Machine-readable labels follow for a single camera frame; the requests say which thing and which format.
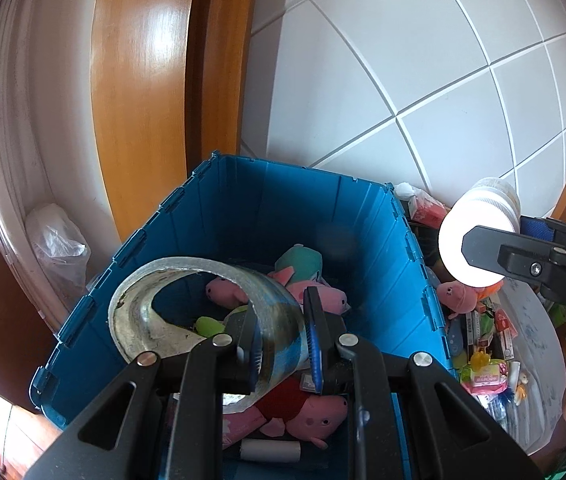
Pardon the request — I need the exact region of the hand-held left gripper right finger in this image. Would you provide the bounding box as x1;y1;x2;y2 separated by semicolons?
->
303;287;544;480

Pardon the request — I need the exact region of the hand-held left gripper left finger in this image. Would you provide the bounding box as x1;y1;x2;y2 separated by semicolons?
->
23;307;264;480

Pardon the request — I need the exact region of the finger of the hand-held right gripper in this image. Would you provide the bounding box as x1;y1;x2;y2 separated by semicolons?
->
520;216;566;250
462;226;566;341

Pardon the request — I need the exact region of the white plastic jar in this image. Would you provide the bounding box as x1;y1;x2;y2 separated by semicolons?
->
438;176;521;288

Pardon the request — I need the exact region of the clear tape roll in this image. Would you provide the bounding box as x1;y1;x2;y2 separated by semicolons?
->
108;256;311;415

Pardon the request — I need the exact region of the green frog plush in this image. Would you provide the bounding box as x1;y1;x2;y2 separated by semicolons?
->
194;316;229;338

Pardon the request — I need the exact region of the pink pig plush red dress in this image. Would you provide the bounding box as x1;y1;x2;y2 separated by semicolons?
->
223;377;349;451

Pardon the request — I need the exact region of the small pink pig plush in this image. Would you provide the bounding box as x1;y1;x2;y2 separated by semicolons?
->
205;277;251;308

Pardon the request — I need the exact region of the pink pig plush teal dress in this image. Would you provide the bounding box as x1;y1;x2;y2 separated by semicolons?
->
268;244;353;316

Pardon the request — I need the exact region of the white paper roll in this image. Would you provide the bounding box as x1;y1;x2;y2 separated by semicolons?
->
239;441;304;463

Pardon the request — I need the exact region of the blue plastic crate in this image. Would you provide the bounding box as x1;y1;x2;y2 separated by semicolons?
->
30;151;459;480

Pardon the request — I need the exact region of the pink pig plush orange dress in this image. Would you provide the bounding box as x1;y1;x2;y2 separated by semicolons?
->
436;277;506;321

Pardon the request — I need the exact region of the black gift bag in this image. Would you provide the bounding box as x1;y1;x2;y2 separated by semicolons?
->
405;220;444;268

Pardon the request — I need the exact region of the green packet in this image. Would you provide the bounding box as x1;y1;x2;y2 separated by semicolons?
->
548;302;566;346

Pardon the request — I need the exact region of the blue pencil case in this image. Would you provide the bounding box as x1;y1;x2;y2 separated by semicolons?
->
447;320;466;366

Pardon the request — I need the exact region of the pink tissue packet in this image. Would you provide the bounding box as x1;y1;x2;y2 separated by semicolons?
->
463;360;511;396

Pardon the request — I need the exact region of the white padded headboard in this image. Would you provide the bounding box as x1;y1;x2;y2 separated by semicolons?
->
240;0;566;211

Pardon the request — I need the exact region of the clear plastic bag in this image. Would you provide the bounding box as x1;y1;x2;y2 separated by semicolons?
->
25;203;91;301

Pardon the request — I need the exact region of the white curtain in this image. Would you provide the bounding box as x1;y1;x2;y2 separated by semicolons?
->
0;0;114;331

